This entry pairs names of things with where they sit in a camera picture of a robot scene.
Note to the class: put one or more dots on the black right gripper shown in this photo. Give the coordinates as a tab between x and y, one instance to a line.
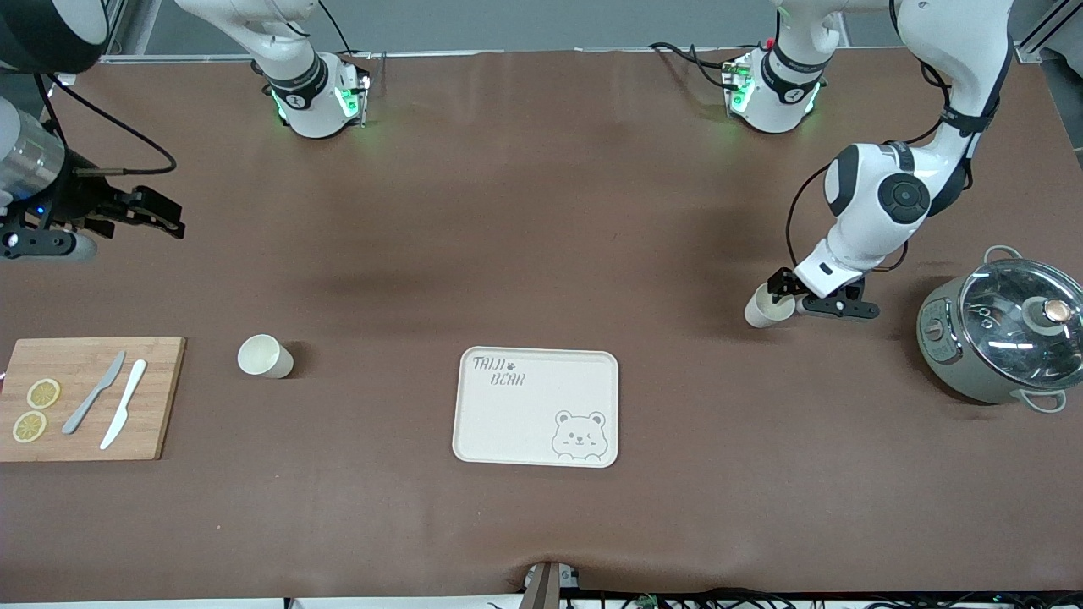
85	200

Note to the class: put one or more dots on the bamboo cutting board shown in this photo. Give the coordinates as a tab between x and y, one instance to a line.
93	423

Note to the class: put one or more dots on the cream bear print tray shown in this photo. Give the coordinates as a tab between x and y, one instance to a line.
525	414

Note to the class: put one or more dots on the grey pot with glass lid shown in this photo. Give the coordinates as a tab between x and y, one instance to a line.
948	355

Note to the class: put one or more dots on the grey plastic knife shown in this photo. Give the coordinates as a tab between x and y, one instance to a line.
89	397

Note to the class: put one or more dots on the metal table edge clamp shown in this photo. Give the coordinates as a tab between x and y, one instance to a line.
546	588

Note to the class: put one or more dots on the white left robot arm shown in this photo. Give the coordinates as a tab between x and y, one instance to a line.
964	51

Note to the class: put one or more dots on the aluminium frame profile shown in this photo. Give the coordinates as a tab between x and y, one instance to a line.
1049	30

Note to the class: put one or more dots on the glass pot lid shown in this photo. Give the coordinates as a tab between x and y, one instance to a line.
1007	321

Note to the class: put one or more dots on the white plastic knife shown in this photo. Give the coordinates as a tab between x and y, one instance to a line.
125	402

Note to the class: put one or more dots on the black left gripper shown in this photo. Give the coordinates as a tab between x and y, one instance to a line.
783	282

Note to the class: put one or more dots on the cream paper cup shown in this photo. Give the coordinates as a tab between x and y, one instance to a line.
766	311

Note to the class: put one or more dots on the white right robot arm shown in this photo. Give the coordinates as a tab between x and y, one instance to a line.
296	93

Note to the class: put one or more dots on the white plastic cup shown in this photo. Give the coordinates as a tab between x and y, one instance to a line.
271	359

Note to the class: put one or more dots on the yellow lemon slice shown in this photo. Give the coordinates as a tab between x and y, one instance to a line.
43	393
30	427

